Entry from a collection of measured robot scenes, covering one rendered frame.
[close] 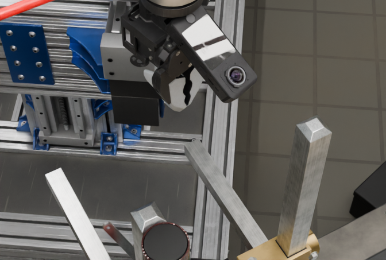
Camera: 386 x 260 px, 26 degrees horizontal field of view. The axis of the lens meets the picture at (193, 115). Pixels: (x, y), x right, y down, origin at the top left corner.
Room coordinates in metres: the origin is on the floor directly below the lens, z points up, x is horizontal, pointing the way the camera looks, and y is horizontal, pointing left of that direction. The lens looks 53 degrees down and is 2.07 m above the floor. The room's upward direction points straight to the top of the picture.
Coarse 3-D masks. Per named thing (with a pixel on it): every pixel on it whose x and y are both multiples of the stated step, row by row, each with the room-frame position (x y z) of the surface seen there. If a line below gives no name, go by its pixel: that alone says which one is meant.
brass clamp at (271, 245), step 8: (312, 232) 0.67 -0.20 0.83; (272, 240) 0.66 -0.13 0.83; (312, 240) 0.66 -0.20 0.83; (256, 248) 0.64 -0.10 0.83; (264, 248) 0.64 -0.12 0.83; (272, 248) 0.64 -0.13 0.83; (280, 248) 0.64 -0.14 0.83; (312, 248) 0.65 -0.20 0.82; (240, 256) 0.63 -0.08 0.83; (248, 256) 0.63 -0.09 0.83; (256, 256) 0.63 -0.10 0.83; (264, 256) 0.63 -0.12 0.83; (272, 256) 0.63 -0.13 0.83; (280, 256) 0.63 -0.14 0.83; (296, 256) 0.63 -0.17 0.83; (304, 256) 0.63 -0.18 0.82; (312, 256) 0.64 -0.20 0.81
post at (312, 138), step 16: (304, 128) 0.65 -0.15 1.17; (320, 128) 0.64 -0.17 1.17; (304, 144) 0.64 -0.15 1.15; (320, 144) 0.63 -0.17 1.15; (304, 160) 0.63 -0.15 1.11; (320, 160) 0.64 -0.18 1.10; (288, 176) 0.65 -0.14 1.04; (304, 176) 0.63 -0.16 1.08; (320, 176) 0.64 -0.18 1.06; (288, 192) 0.65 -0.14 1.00; (304, 192) 0.63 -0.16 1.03; (288, 208) 0.64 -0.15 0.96; (304, 208) 0.63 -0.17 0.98; (288, 224) 0.64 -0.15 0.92; (304, 224) 0.64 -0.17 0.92; (288, 240) 0.63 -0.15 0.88; (304, 240) 0.64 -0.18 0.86; (288, 256) 0.63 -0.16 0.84
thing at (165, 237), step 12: (156, 228) 0.51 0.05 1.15; (168, 228) 0.51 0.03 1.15; (180, 228) 0.51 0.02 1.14; (144, 240) 0.49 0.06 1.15; (156, 240) 0.49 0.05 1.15; (168, 240) 0.49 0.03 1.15; (180, 240) 0.49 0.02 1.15; (156, 252) 0.47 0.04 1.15; (168, 252) 0.47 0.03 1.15; (180, 252) 0.47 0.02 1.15
